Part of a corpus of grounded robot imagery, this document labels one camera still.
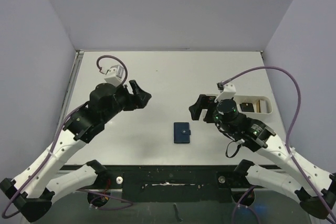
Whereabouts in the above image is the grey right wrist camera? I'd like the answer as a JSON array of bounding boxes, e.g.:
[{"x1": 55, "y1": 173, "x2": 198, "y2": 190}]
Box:
[{"x1": 215, "y1": 82, "x2": 236, "y2": 102}]

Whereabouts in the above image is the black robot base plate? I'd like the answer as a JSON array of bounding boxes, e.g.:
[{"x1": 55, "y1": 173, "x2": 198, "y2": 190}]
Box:
[{"x1": 107, "y1": 165, "x2": 251, "y2": 203}]

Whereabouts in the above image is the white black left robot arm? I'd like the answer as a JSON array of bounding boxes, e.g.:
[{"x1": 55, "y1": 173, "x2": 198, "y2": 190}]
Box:
[{"x1": 1, "y1": 80, "x2": 152, "y2": 222}]

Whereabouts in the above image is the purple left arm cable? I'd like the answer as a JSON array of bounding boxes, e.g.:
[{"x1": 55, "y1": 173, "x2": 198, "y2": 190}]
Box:
[{"x1": 1, "y1": 55, "x2": 134, "y2": 218}]

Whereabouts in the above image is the blue leather card holder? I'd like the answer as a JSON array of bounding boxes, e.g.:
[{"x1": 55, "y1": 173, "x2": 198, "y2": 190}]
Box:
[{"x1": 173, "y1": 122, "x2": 191, "y2": 144}]

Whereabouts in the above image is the white plastic card tray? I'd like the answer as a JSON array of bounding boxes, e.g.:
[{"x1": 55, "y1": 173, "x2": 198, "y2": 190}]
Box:
[{"x1": 208, "y1": 94, "x2": 272, "y2": 115}]

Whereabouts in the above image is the black card in tray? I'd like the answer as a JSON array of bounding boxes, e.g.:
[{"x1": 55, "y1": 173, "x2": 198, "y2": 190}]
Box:
[{"x1": 239, "y1": 103, "x2": 255, "y2": 113}]

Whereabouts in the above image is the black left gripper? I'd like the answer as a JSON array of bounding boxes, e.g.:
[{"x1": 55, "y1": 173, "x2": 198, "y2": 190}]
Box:
[{"x1": 102, "y1": 80, "x2": 150, "y2": 122}]

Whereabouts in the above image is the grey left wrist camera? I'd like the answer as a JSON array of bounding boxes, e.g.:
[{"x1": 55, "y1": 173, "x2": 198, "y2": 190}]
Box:
[{"x1": 104, "y1": 65, "x2": 125, "y2": 87}]

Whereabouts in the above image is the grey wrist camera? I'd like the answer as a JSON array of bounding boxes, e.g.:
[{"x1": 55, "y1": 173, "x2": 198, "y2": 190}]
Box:
[
  {"x1": 104, "y1": 65, "x2": 125, "y2": 87},
  {"x1": 215, "y1": 82, "x2": 236, "y2": 102}
]

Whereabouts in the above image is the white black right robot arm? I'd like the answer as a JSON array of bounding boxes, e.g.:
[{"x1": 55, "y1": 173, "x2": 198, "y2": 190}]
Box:
[{"x1": 188, "y1": 94, "x2": 335, "y2": 219}]

